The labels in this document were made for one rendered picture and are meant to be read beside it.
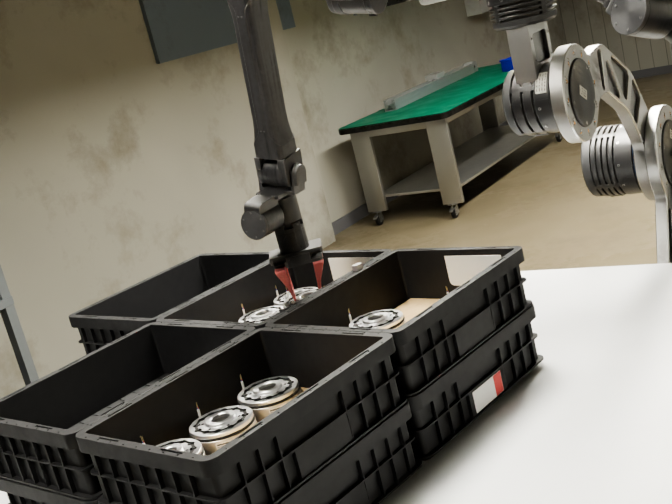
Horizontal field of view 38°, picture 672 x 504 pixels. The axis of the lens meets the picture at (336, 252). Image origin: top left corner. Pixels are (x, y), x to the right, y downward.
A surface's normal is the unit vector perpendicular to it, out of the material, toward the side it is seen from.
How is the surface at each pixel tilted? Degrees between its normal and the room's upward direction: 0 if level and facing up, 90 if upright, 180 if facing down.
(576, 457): 0
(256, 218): 91
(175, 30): 90
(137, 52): 90
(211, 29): 90
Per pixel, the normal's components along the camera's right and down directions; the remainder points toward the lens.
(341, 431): 0.75, -0.02
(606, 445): -0.24, -0.94
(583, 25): -0.52, 0.33
